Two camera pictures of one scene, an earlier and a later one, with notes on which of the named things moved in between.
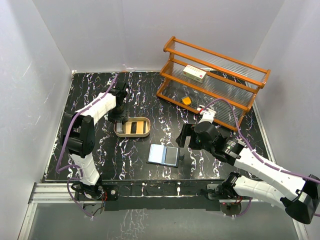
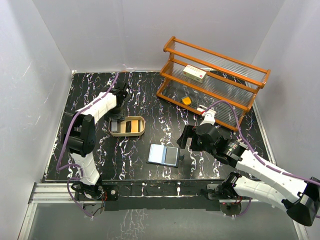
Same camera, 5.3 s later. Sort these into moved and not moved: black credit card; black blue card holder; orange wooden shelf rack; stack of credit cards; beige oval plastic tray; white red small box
Moved: beige oval plastic tray; stack of credit cards
Not moved: orange wooden shelf rack; black credit card; white red small box; black blue card holder
